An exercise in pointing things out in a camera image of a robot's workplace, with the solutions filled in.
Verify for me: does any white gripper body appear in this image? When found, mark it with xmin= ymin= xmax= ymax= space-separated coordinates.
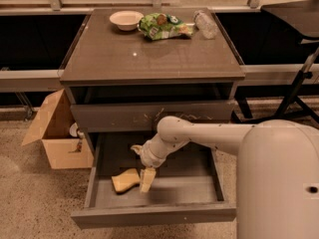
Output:
xmin=141 ymin=142 xmax=166 ymax=168

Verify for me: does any yellow sponge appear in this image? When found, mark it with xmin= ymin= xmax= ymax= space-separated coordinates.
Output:
xmin=112 ymin=168 xmax=140 ymax=193

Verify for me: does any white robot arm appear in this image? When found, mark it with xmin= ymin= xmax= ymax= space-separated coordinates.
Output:
xmin=132 ymin=117 xmax=319 ymax=239

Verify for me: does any closed grey top drawer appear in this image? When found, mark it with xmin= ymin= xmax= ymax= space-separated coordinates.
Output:
xmin=71 ymin=100 xmax=235 ymax=132

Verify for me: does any open grey middle drawer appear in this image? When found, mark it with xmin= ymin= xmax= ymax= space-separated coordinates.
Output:
xmin=71 ymin=131 xmax=236 ymax=229

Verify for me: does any grey drawer cabinet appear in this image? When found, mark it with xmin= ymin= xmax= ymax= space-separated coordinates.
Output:
xmin=61 ymin=9 xmax=244 ymax=147

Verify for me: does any white cup in box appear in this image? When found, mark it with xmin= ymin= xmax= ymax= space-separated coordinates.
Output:
xmin=69 ymin=122 xmax=85 ymax=138

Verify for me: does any cardboard box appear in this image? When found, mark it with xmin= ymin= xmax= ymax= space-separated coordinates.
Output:
xmin=22 ymin=90 xmax=94 ymax=169

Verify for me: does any green chip bag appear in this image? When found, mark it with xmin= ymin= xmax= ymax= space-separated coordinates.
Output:
xmin=138 ymin=13 xmax=193 ymax=41

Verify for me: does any white bowl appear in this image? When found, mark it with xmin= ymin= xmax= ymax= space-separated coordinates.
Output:
xmin=110 ymin=11 xmax=144 ymax=31

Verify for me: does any clear plastic bottle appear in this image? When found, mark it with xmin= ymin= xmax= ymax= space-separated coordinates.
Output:
xmin=193 ymin=10 xmax=218 ymax=40

